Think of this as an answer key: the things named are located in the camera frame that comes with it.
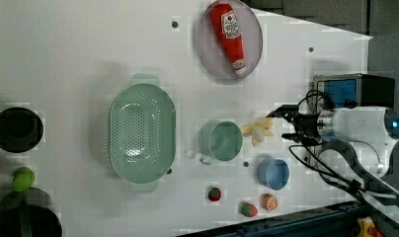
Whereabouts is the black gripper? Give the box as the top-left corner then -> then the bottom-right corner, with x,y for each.
267,105 -> 320,145

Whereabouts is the peeled toy banana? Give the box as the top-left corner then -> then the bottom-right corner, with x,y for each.
241,118 -> 274,147

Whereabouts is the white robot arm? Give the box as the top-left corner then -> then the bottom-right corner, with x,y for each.
269,105 -> 399,228

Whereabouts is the black toaster oven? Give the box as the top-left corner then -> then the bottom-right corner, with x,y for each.
313,73 -> 395,109

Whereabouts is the blue bowl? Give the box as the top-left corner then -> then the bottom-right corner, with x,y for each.
258,158 -> 289,191

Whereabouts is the green mug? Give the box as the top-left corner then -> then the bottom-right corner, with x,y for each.
199,120 -> 243,165

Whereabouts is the toy orange half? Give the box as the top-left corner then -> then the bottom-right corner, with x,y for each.
262,194 -> 279,211

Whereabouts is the pink toy strawberry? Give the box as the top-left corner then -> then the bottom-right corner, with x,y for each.
241,202 -> 258,217

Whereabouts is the red toy strawberry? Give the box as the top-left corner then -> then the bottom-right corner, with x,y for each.
207,187 -> 221,201

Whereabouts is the grey round plate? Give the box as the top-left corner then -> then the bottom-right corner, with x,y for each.
196,0 -> 263,80

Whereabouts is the blue crate under table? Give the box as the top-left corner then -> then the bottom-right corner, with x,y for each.
180,201 -> 368,237

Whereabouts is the red ketchup bottle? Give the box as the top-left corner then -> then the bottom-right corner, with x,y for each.
210,3 -> 246,75

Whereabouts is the yellow red toy object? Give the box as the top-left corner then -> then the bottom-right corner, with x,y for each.
357,217 -> 383,237

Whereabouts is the green oval colander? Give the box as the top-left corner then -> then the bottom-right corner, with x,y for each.
109,73 -> 177,193

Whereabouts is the green toy lime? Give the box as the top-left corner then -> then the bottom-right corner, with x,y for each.
12,167 -> 35,193

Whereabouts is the black cup upper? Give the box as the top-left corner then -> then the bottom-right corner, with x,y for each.
0,107 -> 43,153

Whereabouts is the black cup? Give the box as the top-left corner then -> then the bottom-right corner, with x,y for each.
0,188 -> 63,237
0,107 -> 43,153

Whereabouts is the black cup lower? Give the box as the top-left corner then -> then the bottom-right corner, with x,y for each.
0,188 -> 63,237

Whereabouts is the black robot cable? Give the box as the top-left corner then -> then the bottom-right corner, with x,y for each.
288,89 -> 399,198

